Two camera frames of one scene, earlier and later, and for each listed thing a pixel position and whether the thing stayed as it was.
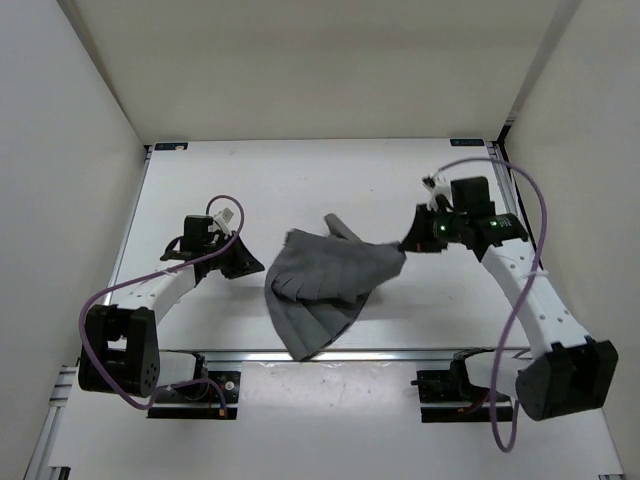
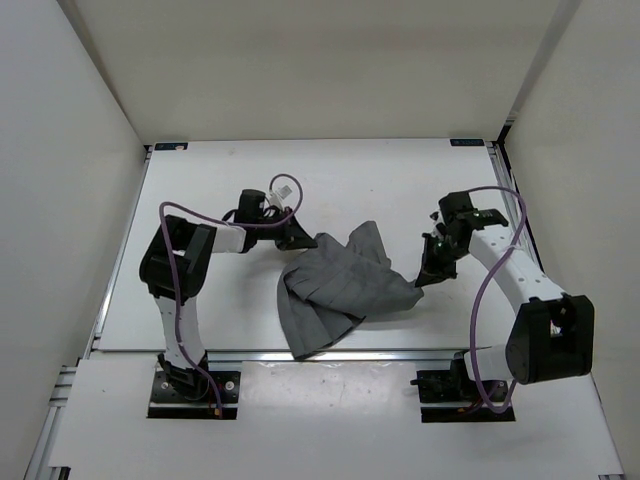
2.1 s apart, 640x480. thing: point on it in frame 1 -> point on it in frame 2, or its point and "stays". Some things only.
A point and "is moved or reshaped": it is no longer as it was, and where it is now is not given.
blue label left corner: [169, 146] stays
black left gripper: [244, 261] -> [294, 236]
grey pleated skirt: [317, 285] is moved or reshaped
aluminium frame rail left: [66, 375] stays
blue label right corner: [467, 142] stays
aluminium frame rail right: [513, 192] stays
